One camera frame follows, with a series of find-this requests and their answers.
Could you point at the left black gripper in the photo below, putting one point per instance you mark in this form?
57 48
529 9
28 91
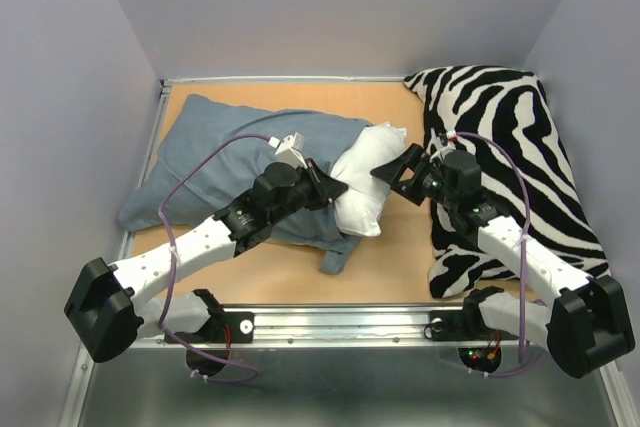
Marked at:
324 188

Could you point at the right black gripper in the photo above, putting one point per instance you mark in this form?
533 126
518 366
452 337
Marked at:
391 172

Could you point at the white pillow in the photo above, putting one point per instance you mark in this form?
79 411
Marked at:
359 209

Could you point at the blue pillowcase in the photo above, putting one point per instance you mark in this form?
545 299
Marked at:
214 151

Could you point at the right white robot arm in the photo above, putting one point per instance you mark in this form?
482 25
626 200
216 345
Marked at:
581 321

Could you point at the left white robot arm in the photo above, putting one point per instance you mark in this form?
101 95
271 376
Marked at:
112 305

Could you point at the zebra print pillow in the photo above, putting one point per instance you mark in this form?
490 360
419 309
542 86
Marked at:
504 115

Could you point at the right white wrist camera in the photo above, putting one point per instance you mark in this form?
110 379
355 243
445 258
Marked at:
447 144

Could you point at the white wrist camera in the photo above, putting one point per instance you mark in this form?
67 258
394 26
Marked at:
447 144
289 150

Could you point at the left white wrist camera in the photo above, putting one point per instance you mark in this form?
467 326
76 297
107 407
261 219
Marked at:
289 150

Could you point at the aluminium front rail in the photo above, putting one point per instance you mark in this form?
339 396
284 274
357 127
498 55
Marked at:
355 325

